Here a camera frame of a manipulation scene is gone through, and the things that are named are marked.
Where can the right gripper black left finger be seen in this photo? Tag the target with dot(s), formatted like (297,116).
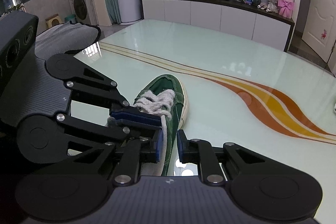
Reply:
(83,183)

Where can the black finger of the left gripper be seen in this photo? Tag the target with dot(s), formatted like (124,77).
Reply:
(89,86)
(45,140)

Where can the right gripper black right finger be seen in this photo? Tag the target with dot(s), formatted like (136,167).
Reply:
(255,183)

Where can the white shoelace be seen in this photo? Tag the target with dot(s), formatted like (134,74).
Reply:
(159,105)

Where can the green canvas sneaker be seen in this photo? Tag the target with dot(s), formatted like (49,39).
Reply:
(180,106)

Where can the washing machine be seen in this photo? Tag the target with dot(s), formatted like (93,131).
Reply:
(84,11)

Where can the white interior door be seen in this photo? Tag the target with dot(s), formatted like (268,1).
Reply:
(319,32)

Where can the white TV cabinet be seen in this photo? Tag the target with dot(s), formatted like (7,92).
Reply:
(229,17)

